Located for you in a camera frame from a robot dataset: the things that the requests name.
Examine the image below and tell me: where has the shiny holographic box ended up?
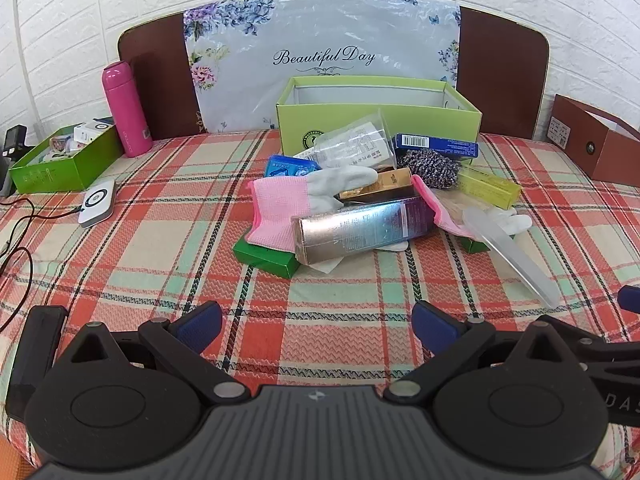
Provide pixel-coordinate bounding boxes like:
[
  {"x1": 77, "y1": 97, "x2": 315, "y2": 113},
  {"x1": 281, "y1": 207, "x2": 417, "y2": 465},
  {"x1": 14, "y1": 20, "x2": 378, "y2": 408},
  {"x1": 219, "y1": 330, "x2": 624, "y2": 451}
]
[{"x1": 291, "y1": 195, "x2": 437, "y2": 266}]

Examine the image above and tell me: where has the brown headboard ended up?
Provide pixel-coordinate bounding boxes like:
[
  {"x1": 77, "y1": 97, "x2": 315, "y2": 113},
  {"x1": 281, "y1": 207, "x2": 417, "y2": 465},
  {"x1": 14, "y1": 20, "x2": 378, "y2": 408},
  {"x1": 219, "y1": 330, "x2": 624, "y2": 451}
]
[{"x1": 117, "y1": 5, "x2": 551, "y2": 141}]

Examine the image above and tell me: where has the translucent plastic strip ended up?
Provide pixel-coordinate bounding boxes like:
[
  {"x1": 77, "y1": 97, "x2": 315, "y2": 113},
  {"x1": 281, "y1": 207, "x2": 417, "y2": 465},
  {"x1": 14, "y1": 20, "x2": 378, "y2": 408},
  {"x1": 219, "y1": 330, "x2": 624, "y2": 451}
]
[{"x1": 461, "y1": 207, "x2": 562, "y2": 309}]

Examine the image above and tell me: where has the white paper sheet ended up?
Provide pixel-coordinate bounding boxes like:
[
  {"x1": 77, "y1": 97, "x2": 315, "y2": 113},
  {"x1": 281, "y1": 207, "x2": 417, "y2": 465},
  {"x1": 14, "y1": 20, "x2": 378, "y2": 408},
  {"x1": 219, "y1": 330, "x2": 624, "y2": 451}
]
[{"x1": 315, "y1": 255, "x2": 346, "y2": 275}]

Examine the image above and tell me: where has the black desk device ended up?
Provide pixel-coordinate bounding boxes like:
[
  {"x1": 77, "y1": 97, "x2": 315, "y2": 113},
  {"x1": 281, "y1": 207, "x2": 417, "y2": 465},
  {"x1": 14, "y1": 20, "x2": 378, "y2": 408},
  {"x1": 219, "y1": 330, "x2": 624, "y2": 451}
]
[{"x1": 0, "y1": 125, "x2": 36, "y2": 197}]

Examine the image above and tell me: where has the small white box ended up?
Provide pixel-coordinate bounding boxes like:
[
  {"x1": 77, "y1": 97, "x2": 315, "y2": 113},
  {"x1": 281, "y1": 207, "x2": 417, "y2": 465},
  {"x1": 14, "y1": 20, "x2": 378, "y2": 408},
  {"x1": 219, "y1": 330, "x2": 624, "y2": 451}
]
[{"x1": 73, "y1": 119, "x2": 115, "y2": 147}]

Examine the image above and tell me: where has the floral plastic bag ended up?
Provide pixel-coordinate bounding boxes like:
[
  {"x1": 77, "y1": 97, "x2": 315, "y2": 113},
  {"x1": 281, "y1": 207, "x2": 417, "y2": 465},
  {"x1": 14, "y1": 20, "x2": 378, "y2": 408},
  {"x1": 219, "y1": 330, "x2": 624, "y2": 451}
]
[{"x1": 182, "y1": 0, "x2": 463, "y2": 136}]

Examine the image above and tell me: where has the pink thermos bottle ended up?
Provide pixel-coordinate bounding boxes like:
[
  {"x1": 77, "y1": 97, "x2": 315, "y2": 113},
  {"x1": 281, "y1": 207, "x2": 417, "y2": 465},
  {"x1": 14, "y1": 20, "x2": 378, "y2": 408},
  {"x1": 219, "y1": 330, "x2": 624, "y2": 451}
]
[{"x1": 102, "y1": 60, "x2": 153, "y2": 157}]

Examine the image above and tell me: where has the dark blue medicine box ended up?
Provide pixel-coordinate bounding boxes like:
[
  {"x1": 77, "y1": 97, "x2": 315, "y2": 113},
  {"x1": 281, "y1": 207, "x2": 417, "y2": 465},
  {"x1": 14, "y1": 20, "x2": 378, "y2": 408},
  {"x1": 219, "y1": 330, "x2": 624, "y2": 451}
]
[{"x1": 392, "y1": 132, "x2": 480, "y2": 161}]

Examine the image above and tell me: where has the gold box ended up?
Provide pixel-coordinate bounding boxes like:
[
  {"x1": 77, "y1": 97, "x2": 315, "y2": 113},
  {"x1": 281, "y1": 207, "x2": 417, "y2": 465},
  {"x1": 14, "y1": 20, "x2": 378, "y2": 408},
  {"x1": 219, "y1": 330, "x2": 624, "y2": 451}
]
[{"x1": 339, "y1": 167, "x2": 416, "y2": 202}]

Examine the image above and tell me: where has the yellow box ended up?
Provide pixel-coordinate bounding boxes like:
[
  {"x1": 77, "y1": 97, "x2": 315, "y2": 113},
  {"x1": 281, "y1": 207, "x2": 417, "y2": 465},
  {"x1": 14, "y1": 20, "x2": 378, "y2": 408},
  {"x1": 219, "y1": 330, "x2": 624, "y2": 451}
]
[{"x1": 457, "y1": 166, "x2": 523, "y2": 210}]

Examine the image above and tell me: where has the transparent plastic cup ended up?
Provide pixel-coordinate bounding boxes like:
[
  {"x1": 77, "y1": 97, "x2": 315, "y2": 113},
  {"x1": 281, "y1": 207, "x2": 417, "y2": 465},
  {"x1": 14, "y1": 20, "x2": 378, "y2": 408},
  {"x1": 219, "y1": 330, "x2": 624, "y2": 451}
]
[{"x1": 310, "y1": 109, "x2": 398, "y2": 173}]

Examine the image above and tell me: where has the plaid bed sheet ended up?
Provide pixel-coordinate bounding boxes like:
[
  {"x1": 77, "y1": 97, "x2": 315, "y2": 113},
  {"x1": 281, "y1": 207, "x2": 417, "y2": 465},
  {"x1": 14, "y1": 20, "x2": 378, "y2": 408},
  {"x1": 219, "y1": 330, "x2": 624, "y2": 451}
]
[{"x1": 0, "y1": 130, "x2": 640, "y2": 480}]

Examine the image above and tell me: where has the light blue packet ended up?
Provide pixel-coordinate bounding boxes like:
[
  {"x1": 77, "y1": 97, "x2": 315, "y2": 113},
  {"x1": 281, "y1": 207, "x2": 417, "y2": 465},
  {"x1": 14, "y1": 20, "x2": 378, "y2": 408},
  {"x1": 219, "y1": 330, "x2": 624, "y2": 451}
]
[{"x1": 264, "y1": 154, "x2": 323, "y2": 178}]

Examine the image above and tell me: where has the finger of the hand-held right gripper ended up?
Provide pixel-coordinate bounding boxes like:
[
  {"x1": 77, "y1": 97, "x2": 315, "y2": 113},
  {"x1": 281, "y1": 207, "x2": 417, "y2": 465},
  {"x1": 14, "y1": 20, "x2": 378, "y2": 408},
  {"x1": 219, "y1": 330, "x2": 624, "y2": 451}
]
[
  {"x1": 617, "y1": 285, "x2": 640, "y2": 313},
  {"x1": 537, "y1": 314, "x2": 640, "y2": 376}
]

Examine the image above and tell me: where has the light green cardboard box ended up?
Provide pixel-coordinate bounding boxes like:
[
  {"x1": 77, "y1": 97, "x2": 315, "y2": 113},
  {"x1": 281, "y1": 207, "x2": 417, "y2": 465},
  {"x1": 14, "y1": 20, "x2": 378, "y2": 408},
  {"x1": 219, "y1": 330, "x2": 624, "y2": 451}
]
[{"x1": 275, "y1": 76, "x2": 483, "y2": 157}]

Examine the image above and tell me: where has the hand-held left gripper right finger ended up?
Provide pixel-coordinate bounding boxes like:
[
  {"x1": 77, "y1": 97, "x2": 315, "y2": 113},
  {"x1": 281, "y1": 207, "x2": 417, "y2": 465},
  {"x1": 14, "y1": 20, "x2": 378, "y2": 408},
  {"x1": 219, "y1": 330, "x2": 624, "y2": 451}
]
[{"x1": 384, "y1": 300, "x2": 582, "y2": 404}]

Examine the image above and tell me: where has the black charger cable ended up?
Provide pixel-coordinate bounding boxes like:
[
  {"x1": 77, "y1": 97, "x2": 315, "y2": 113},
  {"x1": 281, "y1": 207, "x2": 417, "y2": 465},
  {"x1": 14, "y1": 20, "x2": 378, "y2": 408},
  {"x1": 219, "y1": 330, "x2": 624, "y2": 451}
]
[{"x1": 0, "y1": 196, "x2": 86, "y2": 333}]

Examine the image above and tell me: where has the steel wool scrubber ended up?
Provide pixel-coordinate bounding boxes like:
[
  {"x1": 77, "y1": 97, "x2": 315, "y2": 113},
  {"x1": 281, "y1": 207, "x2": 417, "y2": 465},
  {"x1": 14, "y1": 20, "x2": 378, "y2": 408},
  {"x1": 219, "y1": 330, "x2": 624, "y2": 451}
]
[{"x1": 397, "y1": 149, "x2": 461, "y2": 191}]

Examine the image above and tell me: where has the white wireless charger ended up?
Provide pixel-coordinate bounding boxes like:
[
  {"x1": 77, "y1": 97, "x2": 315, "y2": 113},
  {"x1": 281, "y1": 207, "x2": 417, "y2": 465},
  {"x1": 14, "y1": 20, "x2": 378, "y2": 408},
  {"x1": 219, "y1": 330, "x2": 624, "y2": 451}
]
[{"x1": 77, "y1": 180, "x2": 118, "y2": 230}]

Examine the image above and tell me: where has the pink white glove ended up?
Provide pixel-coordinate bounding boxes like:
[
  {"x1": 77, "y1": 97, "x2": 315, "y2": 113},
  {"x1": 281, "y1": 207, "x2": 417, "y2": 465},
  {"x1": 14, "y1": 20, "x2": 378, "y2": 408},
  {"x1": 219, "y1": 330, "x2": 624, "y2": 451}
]
[
  {"x1": 410, "y1": 175, "x2": 533, "y2": 241},
  {"x1": 249, "y1": 166, "x2": 379, "y2": 252}
]

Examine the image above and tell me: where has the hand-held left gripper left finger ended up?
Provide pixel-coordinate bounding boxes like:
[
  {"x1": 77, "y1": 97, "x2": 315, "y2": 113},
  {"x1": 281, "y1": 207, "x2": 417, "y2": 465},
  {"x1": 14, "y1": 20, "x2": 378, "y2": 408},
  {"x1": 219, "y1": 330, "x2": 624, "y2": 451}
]
[{"x1": 65, "y1": 300, "x2": 247, "y2": 404}]

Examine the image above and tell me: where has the black rectangular device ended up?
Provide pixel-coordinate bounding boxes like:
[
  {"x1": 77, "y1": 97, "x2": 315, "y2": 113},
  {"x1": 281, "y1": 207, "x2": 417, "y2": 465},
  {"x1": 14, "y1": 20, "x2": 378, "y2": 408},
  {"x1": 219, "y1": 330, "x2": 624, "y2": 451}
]
[{"x1": 6, "y1": 306, "x2": 69, "y2": 422}]

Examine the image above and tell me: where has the green tray box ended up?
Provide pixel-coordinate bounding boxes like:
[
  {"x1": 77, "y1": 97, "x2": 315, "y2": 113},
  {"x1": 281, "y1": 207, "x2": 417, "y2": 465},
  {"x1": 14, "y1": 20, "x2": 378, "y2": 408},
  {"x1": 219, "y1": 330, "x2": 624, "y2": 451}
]
[{"x1": 10, "y1": 117, "x2": 123, "y2": 195}]

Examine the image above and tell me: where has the brown cardboard box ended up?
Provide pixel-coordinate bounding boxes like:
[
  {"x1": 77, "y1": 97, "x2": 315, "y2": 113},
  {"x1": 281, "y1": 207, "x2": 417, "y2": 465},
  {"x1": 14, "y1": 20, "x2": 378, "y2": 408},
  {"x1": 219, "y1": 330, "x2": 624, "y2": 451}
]
[{"x1": 547, "y1": 94, "x2": 640, "y2": 181}]

